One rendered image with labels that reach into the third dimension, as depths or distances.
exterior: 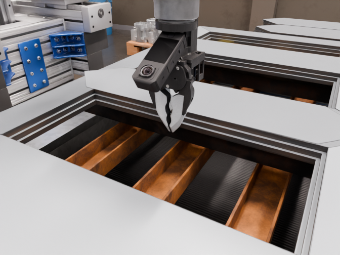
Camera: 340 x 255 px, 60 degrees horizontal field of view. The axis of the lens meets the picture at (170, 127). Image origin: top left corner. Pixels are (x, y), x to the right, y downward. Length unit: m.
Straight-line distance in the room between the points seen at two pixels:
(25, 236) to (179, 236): 0.19
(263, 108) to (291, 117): 0.07
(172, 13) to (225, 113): 0.27
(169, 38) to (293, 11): 4.13
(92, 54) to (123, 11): 4.38
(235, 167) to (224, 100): 0.34
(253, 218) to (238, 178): 0.32
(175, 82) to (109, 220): 0.26
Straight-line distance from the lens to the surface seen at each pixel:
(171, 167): 0.77
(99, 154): 0.84
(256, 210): 0.68
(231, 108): 0.69
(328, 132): 0.66
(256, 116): 0.67
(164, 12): 0.50
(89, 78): 0.88
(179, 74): 0.52
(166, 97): 0.56
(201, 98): 0.73
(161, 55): 0.49
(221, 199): 0.89
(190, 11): 0.50
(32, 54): 1.17
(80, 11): 1.21
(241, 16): 4.74
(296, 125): 0.66
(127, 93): 0.76
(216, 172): 0.98
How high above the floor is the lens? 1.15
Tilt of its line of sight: 30 degrees down
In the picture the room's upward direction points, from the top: straight up
